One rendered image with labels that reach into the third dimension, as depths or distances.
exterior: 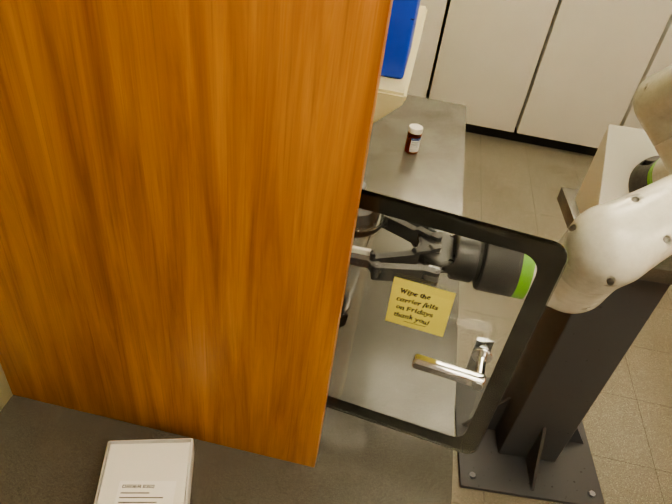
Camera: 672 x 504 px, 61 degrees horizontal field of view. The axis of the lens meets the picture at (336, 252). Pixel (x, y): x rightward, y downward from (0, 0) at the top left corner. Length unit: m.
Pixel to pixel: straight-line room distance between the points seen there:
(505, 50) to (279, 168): 3.35
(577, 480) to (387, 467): 1.36
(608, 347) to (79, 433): 1.38
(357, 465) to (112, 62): 0.66
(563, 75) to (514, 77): 0.29
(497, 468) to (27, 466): 1.55
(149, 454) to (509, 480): 1.46
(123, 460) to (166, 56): 0.57
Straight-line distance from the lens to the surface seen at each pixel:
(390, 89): 0.60
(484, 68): 3.89
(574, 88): 3.99
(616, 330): 1.76
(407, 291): 0.71
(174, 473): 0.88
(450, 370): 0.72
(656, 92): 1.36
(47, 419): 1.02
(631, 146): 1.61
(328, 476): 0.92
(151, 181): 0.63
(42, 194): 0.71
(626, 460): 2.40
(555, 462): 2.24
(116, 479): 0.89
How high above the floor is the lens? 1.74
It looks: 39 degrees down
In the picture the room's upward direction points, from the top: 8 degrees clockwise
